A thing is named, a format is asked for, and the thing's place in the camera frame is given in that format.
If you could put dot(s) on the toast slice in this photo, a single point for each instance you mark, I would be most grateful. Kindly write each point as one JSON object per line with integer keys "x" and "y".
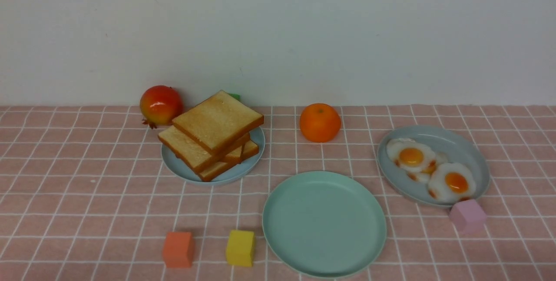
{"x": 193, "y": 154}
{"x": 215, "y": 170}
{"x": 218, "y": 121}
{"x": 241, "y": 153}

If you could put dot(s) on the fried egg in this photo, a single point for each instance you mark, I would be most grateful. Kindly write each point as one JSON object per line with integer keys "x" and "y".
{"x": 410, "y": 155}
{"x": 426, "y": 173}
{"x": 452, "y": 183}

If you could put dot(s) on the orange mandarin fruit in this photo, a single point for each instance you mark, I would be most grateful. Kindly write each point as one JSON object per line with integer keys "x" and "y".
{"x": 319, "y": 122}

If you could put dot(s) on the green cube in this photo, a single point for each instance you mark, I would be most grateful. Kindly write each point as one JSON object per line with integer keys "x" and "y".
{"x": 235, "y": 96}

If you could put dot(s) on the green centre plate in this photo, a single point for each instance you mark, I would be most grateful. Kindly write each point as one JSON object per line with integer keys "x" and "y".
{"x": 324, "y": 225}

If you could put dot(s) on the blue bread plate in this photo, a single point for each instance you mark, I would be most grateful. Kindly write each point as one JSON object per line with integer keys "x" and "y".
{"x": 179, "y": 168}

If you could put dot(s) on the red pomegranate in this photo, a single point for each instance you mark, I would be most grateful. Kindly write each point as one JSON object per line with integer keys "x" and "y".
{"x": 159, "y": 105}

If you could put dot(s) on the yellow cube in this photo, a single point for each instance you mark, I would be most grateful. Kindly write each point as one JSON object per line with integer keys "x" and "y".
{"x": 240, "y": 249}

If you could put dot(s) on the orange cube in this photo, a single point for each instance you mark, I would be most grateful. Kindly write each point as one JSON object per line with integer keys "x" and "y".
{"x": 178, "y": 249}

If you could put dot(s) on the grey-blue egg plate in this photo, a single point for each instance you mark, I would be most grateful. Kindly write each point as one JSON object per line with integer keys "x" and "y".
{"x": 457, "y": 148}

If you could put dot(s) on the pink checked tablecloth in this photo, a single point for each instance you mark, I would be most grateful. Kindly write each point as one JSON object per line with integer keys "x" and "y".
{"x": 85, "y": 196}

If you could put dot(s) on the pink cube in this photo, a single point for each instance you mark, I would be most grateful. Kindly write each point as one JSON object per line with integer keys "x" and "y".
{"x": 467, "y": 216}

